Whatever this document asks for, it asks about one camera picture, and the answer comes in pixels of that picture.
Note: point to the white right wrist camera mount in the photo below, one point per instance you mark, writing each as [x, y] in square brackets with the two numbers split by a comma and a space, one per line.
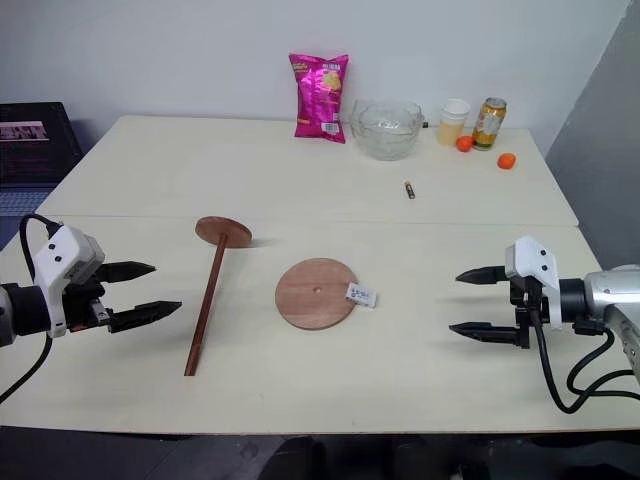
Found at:
[532, 260]

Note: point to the black box with label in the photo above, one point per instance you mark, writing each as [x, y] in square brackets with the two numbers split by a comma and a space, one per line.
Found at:
[35, 145]

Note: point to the white plastic cup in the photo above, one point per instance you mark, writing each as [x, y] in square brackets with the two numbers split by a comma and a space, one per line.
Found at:
[453, 122]

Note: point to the small black gold battery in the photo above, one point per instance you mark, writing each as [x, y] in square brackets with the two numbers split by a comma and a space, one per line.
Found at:
[409, 190]

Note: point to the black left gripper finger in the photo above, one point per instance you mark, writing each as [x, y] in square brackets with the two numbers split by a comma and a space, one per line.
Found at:
[145, 314]
[127, 271]

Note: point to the round wooden base disc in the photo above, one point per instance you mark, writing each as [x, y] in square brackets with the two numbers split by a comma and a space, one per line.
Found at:
[310, 305]

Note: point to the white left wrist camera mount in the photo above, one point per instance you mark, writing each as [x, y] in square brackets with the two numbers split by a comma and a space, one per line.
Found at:
[55, 255]

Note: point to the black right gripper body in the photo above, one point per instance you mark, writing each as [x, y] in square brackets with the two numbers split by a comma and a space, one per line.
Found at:
[526, 300]

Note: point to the pink chip bag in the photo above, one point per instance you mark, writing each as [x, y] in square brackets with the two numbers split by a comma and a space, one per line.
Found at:
[320, 100]

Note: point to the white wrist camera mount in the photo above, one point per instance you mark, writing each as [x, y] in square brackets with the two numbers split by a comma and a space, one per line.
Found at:
[55, 255]
[532, 260]

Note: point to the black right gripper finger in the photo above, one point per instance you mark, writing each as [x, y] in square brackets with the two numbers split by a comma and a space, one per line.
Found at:
[487, 332]
[482, 276]

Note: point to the small orange fruit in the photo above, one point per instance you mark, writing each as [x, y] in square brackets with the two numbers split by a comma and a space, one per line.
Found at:
[465, 144]
[507, 161]

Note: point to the yellow green drink can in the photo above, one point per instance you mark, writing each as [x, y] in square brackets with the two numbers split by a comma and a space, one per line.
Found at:
[489, 125]

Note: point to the small white label card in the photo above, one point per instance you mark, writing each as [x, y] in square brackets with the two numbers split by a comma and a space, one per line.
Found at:
[362, 294]

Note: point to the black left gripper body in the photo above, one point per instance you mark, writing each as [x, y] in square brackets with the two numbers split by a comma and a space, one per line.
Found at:
[82, 305]

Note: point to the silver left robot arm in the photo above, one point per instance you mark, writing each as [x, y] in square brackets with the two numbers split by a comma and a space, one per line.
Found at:
[25, 310]

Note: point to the wooden stick with round base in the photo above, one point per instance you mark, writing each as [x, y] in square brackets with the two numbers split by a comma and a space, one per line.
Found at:
[210, 295]

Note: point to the clear glass bowl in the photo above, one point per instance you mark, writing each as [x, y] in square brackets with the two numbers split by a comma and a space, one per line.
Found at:
[386, 130]

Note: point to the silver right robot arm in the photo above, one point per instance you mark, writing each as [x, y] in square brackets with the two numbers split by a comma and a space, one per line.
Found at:
[610, 295]

